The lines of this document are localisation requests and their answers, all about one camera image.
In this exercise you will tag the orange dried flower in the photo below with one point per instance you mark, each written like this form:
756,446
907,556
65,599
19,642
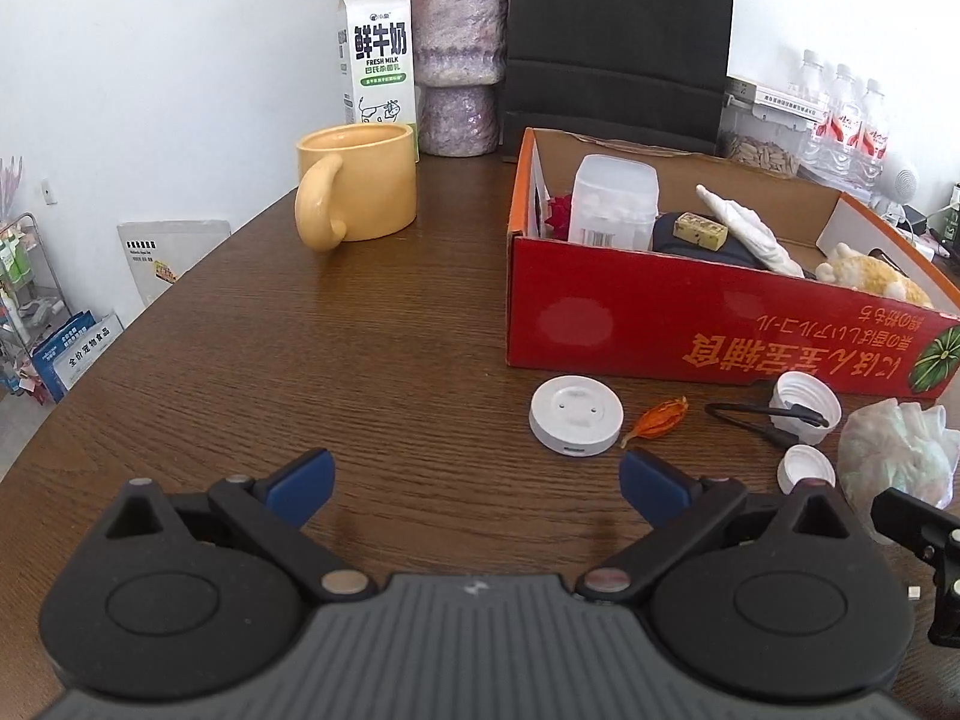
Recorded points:
664,418

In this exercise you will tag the clear white-lidded plastic container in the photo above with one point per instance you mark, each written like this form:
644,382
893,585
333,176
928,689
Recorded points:
611,199

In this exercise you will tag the small white ribbed cap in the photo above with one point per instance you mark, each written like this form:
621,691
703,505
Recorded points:
806,465

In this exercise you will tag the blue white printed packet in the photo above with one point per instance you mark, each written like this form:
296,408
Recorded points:
67,364

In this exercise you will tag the white cloth glove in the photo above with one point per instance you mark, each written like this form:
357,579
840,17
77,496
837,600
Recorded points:
750,229

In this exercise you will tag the clear seed storage container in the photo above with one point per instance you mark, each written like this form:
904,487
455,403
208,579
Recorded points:
757,154

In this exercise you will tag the red cardboard box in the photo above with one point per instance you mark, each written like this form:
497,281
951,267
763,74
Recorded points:
637,315

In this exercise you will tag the black paper bag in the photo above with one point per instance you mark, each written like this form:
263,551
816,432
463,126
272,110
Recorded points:
615,30

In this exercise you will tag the red rose flower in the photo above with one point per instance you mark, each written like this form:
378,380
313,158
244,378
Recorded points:
561,214

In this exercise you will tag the pink thin sticks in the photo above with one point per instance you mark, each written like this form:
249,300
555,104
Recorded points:
9,187

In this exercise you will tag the white green milk carton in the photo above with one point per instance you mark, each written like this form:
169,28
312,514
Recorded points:
379,52

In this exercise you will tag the white wall socket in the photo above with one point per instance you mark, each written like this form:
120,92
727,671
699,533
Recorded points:
48,191

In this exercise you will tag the pale green plastic bag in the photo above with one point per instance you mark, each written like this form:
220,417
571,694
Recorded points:
900,450

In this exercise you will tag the white round speaker device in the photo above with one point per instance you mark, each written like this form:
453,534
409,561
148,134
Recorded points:
906,184

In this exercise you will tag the white round disc device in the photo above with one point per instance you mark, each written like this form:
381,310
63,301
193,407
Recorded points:
574,420

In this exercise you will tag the yellow ceramic mug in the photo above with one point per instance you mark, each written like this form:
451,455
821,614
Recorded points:
375,180

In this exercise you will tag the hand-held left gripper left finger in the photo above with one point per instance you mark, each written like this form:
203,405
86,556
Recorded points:
304,484

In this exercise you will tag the yellow white plush toy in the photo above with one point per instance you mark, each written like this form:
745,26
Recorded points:
870,274

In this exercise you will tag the white flat panel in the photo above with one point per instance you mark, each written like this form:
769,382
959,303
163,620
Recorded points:
180,255

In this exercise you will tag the large white ribbed cap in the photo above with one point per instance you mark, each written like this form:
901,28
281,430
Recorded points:
795,390

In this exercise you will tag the dark navy zip pouch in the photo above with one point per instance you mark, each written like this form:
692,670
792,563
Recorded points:
666,238

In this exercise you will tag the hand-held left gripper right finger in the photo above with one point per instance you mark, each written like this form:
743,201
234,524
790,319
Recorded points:
652,484

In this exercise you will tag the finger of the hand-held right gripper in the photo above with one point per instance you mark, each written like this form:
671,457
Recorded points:
911,521

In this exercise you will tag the purple speckled vase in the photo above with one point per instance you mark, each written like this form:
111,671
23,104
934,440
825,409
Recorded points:
457,37

